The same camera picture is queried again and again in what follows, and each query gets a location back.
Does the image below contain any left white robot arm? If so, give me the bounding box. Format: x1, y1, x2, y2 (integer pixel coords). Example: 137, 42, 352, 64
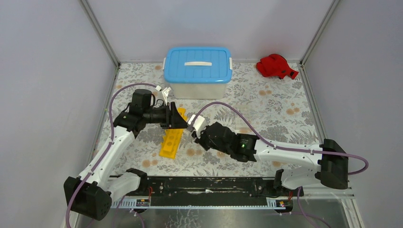
64, 89, 188, 221

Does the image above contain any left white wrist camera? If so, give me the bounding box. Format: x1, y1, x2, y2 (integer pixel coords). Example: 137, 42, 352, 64
155, 85, 172, 104

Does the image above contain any yellow test tube rack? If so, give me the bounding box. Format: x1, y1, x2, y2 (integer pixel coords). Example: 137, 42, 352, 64
159, 107, 188, 159

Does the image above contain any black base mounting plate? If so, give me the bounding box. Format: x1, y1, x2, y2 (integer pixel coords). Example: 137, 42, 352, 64
127, 176, 304, 207

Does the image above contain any blue plastic bin lid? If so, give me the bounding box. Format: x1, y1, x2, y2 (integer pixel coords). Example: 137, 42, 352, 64
163, 47, 232, 84

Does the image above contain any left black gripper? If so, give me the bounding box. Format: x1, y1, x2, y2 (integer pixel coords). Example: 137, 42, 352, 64
143, 102, 189, 130

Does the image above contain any aluminium frame rail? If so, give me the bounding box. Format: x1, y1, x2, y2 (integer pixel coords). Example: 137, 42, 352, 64
302, 187, 355, 200

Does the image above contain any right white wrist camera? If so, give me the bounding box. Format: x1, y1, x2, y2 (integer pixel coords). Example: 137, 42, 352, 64
187, 114, 207, 138

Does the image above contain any white plastic storage bin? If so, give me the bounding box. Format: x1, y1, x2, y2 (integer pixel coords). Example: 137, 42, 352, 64
162, 57, 234, 100

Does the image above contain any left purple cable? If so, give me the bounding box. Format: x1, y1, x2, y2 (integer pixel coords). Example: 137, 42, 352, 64
65, 82, 158, 228

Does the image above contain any floral patterned table mat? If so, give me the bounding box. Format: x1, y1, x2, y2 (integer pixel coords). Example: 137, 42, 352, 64
112, 63, 320, 177

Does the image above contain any purple cable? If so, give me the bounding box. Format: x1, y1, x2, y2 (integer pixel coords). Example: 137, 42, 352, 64
190, 101, 370, 228
65, 82, 158, 228

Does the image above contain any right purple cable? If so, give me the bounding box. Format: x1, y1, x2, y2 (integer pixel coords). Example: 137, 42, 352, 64
190, 101, 370, 228

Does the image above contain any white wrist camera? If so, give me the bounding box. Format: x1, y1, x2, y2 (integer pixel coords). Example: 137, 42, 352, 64
187, 114, 207, 138
155, 85, 172, 104

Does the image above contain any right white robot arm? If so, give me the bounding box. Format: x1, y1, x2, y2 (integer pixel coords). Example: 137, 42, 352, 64
191, 122, 348, 196

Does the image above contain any red cloth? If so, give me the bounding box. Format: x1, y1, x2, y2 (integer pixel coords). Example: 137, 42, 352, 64
256, 54, 299, 79

